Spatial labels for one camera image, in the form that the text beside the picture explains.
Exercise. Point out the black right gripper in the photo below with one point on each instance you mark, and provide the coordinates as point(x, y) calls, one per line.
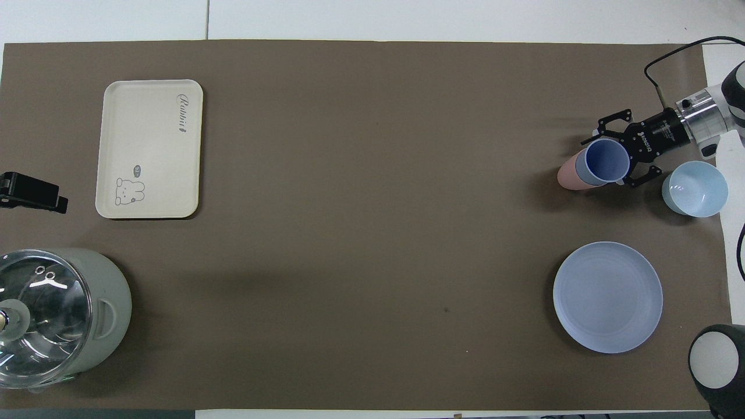
point(657, 135)

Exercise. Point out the pale green cooking pot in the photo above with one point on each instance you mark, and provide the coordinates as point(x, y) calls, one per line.
point(107, 302)

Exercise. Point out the blue plastic cup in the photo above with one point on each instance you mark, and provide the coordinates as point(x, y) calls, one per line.
point(605, 162)

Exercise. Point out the brown table mat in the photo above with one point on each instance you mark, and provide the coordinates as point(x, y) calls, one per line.
point(372, 233)

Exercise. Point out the blue round plate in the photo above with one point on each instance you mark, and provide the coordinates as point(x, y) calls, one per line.
point(608, 297)

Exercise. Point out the cream rectangular rabbit tray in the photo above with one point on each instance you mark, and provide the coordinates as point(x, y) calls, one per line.
point(148, 151)

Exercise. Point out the pink plastic cup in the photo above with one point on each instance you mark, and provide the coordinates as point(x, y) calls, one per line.
point(567, 174)

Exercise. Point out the glass pot lid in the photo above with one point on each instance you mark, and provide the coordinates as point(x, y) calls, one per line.
point(52, 320)

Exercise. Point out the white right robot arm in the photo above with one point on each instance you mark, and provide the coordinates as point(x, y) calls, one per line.
point(719, 110)

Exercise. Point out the light blue bowl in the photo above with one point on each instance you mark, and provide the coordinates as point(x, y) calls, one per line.
point(695, 189)

